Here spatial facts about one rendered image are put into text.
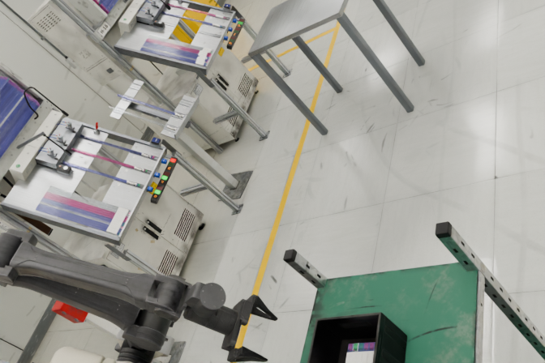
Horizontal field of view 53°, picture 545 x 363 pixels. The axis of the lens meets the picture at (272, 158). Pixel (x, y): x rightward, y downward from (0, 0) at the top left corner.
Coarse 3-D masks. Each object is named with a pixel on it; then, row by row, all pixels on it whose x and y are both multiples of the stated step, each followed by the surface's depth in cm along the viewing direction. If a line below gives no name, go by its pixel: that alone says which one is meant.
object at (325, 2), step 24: (288, 0) 345; (312, 0) 319; (336, 0) 297; (264, 24) 344; (288, 24) 319; (312, 24) 297; (264, 48) 323; (360, 48) 299; (408, 48) 341; (264, 72) 340; (384, 72) 308; (288, 96) 351; (312, 120) 362
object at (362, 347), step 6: (372, 342) 118; (348, 348) 121; (354, 348) 120; (360, 348) 119; (366, 348) 118; (372, 348) 117; (348, 354) 120; (354, 354) 119; (360, 354) 118; (366, 354) 117; (372, 354) 116; (348, 360) 119; (354, 360) 118; (360, 360) 117; (366, 360) 117; (372, 360) 116
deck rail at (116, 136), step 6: (90, 126) 344; (108, 132) 343; (114, 132) 344; (108, 138) 348; (114, 138) 346; (120, 138) 344; (126, 138) 343; (132, 138) 343; (132, 144) 346; (144, 144) 343
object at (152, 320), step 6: (144, 312) 132; (138, 318) 135; (144, 318) 130; (150, 318) 130; (156, 318) 130; (162, 318) 131; (138, 324) 130; (144, 324) 129; (150, 324) 129; (156, 324) 129; (162, 324) 130; (168, 324) 132; (162, 330) 130
